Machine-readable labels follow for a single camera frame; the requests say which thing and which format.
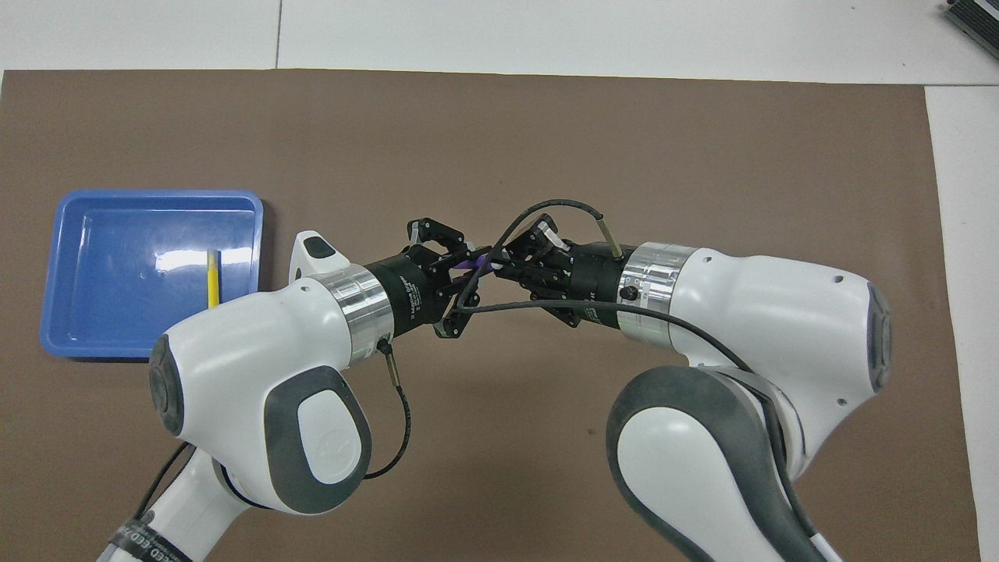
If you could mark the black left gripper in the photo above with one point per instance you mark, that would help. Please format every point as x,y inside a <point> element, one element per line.
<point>410,293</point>

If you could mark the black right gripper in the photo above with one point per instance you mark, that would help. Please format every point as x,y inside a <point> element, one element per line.
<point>581,281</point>

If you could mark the purple marker pen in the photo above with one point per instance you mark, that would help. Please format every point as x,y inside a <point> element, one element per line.
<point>470,264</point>

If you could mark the yellow marker pen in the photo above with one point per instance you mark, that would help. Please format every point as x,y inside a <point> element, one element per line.
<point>212,277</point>

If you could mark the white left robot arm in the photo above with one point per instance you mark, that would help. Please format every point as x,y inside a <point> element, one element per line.
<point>257,359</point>

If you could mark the blue plastic tray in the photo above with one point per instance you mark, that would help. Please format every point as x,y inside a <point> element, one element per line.
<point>125,297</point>

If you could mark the brown table mat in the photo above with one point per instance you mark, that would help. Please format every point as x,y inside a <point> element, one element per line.
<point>499,133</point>

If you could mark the grey ribbed device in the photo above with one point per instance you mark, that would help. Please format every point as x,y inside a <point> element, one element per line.
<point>975,19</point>

